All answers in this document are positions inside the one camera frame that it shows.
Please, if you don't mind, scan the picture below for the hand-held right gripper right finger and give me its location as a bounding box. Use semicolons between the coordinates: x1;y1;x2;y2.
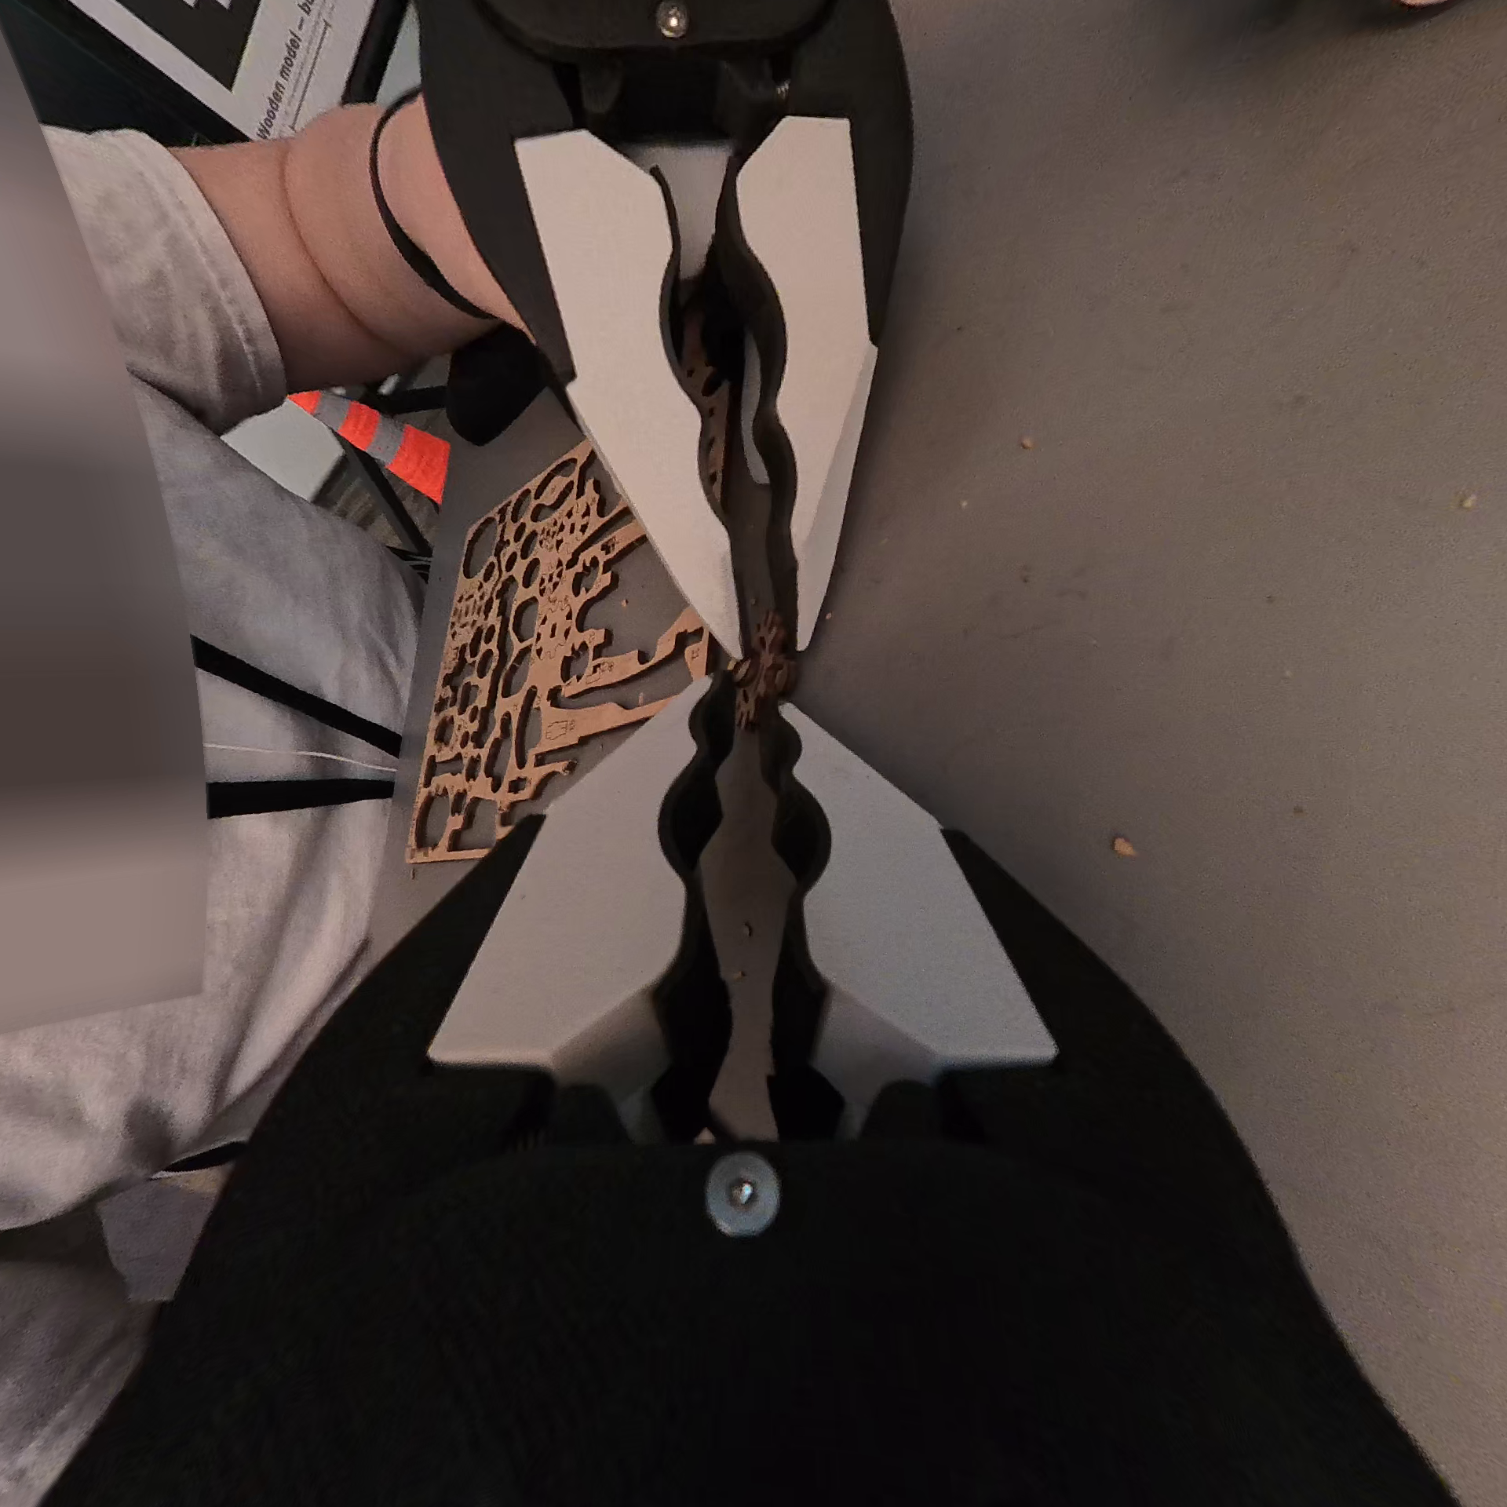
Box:
765;699;1061;1137

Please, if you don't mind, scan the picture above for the black harness strap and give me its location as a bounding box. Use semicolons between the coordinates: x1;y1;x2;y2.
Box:
206;776;398;821
191;638;403;762

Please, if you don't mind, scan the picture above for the orange grey striped strap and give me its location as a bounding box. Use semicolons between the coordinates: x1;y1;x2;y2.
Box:
288;389;453;507

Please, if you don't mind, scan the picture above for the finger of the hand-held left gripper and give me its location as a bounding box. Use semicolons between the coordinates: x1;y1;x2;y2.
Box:
514;129;755;663
717;111;882;631

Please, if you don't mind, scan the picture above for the small wooden gear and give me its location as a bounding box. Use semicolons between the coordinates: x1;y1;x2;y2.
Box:
721;608;801;737

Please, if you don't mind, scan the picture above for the laser-cut wooden parts sheet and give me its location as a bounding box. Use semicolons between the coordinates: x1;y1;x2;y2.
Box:
405;308;755;866

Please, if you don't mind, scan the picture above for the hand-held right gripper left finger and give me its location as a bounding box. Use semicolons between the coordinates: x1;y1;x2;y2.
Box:
426;676;737;1137

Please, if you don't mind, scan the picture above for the person's left forearm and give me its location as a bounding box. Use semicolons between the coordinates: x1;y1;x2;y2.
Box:
175;93;530;378

